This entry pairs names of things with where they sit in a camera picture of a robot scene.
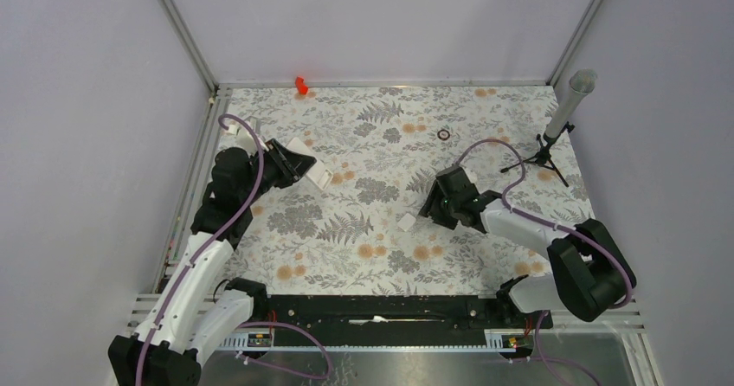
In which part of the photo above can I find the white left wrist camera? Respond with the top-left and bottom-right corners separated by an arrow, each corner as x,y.
227,116 -> 267,153

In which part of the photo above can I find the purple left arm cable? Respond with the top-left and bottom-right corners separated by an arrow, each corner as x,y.
132,113 -> 335,386

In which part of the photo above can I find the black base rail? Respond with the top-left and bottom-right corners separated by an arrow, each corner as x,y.
213,293 -> 555,349

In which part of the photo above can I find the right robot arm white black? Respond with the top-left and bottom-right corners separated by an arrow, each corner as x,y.
419,165 -> 637,327

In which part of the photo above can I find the brown ring coaster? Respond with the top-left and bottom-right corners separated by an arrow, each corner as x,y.
436,129 -> 451,141

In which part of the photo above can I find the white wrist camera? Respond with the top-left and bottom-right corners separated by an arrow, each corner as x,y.
227,116 -> 267,153
461,166 -> 478,184

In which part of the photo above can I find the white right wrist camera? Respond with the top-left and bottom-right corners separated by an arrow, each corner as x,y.
461,166 -> 478,184

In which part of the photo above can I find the white remote control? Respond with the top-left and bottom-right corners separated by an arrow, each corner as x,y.
286,138 -> 333,192

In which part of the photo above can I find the red plastic bracket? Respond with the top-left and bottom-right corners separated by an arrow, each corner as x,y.
294,76 -> 309,96

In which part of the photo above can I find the white battery cover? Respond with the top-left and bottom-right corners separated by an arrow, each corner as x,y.
397,214 -> 416,232

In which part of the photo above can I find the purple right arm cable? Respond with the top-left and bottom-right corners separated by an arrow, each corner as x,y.
455,138 -> 634,386

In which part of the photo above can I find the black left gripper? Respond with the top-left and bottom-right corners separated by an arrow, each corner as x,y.
241,138 -> 316,205

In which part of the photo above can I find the black microphone tripod stand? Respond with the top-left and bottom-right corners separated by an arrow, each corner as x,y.
499,122 -> 575,187

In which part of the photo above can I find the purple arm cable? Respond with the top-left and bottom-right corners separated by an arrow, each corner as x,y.
132,113 -> 335,386
455,138 -> 634,386

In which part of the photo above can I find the grey microphone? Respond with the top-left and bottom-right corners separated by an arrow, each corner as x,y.
542,68 -> 598,145

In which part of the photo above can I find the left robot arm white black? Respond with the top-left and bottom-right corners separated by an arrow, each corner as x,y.
108,139 -> 318,385

